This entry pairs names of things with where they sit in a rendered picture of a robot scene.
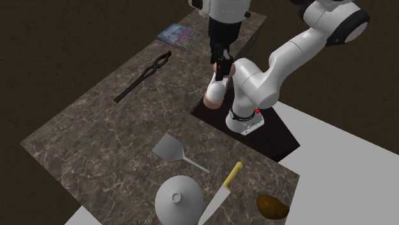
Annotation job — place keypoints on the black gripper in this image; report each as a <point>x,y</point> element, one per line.
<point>223,31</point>

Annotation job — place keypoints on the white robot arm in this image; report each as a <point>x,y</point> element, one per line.
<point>280,62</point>

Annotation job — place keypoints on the blue and purple book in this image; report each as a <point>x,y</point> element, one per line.
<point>180,36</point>

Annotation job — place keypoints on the black tongs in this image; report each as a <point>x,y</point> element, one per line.
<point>141,77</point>

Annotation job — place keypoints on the dark robot stand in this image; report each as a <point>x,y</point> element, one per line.
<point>274,137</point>

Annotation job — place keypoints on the grey spatula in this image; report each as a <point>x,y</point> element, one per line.
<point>170,149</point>

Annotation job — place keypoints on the grey funnel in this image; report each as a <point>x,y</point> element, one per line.
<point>179,202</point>

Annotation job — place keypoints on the brown potato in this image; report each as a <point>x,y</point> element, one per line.
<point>271,207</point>

